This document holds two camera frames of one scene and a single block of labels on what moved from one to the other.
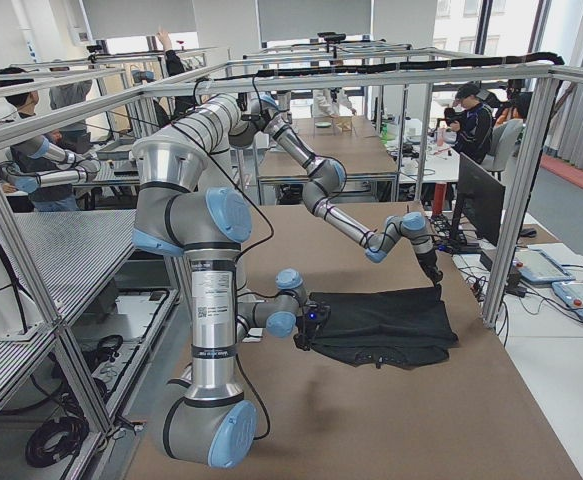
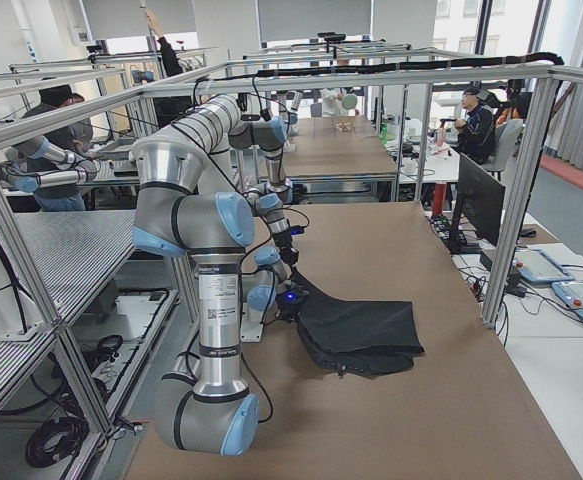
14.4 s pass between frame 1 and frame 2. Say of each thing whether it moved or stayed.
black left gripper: moved
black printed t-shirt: moved
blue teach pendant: stayed
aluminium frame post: stayed
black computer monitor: stayed
